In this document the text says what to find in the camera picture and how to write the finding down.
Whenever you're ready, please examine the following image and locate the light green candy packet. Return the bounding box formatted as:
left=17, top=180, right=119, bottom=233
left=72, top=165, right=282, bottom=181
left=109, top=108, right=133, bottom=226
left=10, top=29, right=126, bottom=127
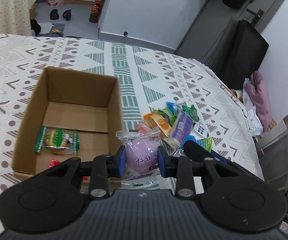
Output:
left=196, top=137, right=213, bottom=152

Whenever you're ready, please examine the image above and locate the black sesame cake packet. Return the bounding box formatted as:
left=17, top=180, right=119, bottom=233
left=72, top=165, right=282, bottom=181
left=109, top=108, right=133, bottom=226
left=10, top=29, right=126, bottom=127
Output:
left=193, top=122, right=209, bottom=138

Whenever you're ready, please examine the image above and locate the purple wafer packet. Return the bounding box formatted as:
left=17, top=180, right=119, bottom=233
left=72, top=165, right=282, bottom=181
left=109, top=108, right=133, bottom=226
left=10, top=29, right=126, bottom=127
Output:
left=171, top=110, right=193, bottom=143

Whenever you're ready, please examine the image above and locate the red candy bar packet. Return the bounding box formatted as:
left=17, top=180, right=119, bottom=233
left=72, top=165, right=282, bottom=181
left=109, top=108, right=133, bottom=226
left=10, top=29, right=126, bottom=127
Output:
left=49, top=159, right=88, bottom=180

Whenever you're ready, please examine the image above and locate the pink snack packet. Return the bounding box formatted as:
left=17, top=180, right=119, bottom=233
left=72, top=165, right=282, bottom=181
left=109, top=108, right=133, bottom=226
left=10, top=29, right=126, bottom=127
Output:
left=135, top=121, right=160, bottom=137

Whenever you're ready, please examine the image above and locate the orange cracker packet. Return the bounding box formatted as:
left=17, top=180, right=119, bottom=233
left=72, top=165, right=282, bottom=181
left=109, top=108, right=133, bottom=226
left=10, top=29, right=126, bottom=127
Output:
left=143, top=112, right=171, bottom=138

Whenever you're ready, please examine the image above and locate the dark green candy packet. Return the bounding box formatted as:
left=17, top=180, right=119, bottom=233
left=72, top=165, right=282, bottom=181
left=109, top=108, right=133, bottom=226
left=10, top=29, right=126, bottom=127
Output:
left=182, top=105, right=200, bottom=122

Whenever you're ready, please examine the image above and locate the green pastry packet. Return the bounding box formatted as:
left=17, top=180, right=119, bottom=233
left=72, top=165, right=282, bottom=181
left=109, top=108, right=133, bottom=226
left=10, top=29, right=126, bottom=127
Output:
left=35, top=126, right=79, bottom=155

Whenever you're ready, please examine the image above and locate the blue candy packet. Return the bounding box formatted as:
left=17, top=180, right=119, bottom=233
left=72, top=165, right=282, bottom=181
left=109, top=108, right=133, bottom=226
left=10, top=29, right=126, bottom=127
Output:
left=166, top=101, right=178, bottom=115

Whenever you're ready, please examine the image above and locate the brown cardboard box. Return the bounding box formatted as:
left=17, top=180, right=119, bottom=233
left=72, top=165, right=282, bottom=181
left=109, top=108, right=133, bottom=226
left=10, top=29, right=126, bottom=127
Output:
left=12, top=67, right=123, bottom=180

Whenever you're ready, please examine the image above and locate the white bedside table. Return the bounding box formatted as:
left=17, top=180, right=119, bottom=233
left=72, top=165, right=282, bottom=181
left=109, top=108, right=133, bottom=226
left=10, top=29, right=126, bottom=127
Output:
left=255, top=115, right=288, bottom=194

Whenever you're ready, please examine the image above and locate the patterned bed blanket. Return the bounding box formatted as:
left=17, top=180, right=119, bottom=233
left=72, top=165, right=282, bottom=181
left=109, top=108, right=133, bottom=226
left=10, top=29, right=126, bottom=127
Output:
left=0, top=32, right=265, bottom=230

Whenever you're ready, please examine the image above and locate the blue floor mat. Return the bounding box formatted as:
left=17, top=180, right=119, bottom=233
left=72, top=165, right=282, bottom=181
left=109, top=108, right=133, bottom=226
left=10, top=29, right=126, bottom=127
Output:
left=39, top=22, right=65, bottom=37

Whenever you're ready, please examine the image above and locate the dark red sauce bottle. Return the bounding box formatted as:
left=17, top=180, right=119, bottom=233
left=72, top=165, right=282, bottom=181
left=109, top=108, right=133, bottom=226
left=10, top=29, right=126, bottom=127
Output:
left=89, top=1, right=102, bottom=23

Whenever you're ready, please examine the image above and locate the right black slipper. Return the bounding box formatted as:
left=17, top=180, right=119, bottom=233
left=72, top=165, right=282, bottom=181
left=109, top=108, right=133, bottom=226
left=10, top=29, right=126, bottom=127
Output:
left=63, top=9, right=71, bottom=21

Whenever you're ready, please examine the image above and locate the black slipper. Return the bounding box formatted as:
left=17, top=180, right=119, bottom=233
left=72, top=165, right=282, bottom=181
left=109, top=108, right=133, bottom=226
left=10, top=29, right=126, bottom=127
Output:
left=50, top=9, right=59, bottom=20
left=63, top=9, right=71, bottom=21

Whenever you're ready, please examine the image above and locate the left black slipper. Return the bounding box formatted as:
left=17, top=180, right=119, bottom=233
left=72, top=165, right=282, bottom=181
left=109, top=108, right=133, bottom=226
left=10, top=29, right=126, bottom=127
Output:
left=50, top=9, right=59, bottom=20

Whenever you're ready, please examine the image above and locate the small cardboard box on floor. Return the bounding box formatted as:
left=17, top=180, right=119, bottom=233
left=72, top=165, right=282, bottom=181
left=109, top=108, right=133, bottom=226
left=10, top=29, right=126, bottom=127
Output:
left=29, top=3, right=38, bottom=19

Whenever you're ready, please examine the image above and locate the pack of water bottles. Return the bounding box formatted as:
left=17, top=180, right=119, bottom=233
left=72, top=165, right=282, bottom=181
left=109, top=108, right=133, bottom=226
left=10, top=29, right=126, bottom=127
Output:
left=47, top=0, right=64, bottom=8

